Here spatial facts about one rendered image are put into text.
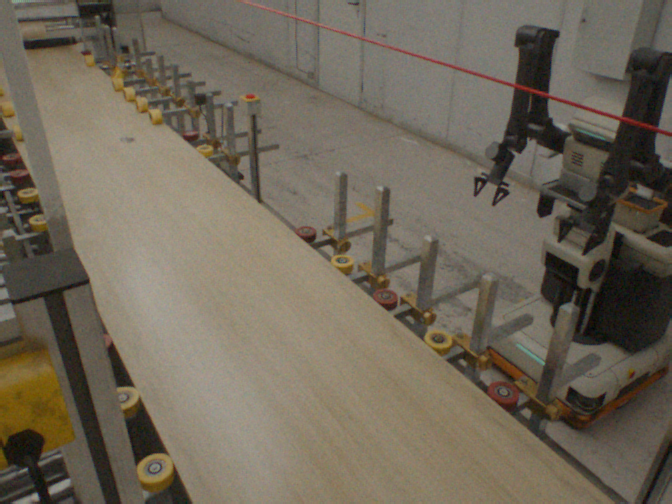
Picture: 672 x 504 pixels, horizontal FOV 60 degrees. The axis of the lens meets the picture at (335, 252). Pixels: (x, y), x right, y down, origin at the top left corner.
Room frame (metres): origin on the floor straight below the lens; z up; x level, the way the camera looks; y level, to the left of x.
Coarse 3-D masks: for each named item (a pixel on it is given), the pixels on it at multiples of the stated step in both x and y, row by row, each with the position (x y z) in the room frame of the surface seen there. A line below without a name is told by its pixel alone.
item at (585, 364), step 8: (592, 352) 1.34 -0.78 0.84; (584, 360) 1.30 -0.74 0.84; (592, 360) 1.30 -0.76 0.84; (568, 368) 1.26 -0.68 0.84; (576, 368) 1.27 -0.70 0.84; (584, 368) 1.27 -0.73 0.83; (592, 368) 1.29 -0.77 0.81; (568, 376) 1.23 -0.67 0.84; (576, 376) 1.25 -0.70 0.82; (560, 384) 1.21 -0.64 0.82; (520, 400) 1.14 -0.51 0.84; (528, 400) 1.14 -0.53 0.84; (520, 408) 1.12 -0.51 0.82
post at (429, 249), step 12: (432, 240) 1.53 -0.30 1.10; (432, 252) 1.53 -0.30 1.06; (420, 264) 1.55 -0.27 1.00; (432, 264) 1.54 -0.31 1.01; (420, 276) 1.55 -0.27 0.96; (432, 276) 1.54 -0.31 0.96; (420, 288) 1.54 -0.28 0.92; (432, 288) 1.54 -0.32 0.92; (420, 300) 1.54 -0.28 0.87; (420, 336) 1.53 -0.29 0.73
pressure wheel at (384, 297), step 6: (378, 294) 1.52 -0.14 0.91; (384, 294) 1.51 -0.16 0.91; (390, 294) 1.52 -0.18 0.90; (396, 294) 1.52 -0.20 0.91; (378, 300) 1.49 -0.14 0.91; (384, 300) 1.49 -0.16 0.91; (390, 300) 1.49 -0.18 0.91; (396, 300) 1.49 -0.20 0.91; (384, 306) 1.47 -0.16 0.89; (390, 306) 1.48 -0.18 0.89; (396, 306) 1.49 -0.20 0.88
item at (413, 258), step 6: (420, 252) 1.93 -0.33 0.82; (402, 258) 1.88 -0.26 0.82; (408, 258) 1.88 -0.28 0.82; (414, 258) 1.89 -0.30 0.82; (390, 264) 1.84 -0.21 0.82; (396, 264) 1.84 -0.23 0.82; (402, 264) 1.86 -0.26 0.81; (408, 264) 1.87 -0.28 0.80; (390, 270) 1.82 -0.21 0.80; (348, 276) 1.75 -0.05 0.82; (354, 276) 1.75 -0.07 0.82; (360, 276) 1.75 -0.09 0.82; (366, 276) 1.76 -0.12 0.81; (354, 282) 1.73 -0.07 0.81; (360, 282) 1.75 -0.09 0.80
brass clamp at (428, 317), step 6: (414, 294) 1.62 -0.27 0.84; (402, 300) 1.60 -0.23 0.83; (408, 300) 1.59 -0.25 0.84; (414, 300) 1.59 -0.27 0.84; (414, 306) 1.55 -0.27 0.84; (414, 312) 1.55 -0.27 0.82; (420, 312) 1.52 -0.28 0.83; (426, 312) 1.52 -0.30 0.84; (432, 312) 1.52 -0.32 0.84; (414, 318) 1.54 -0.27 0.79; (420, 318) 1.52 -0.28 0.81; (426, 318) 1.50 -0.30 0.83; (432, 318) 1.52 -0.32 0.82; (420, 324) 1.52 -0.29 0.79; (426, 324) 1.50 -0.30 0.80; (432, 324) 1.52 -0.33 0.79
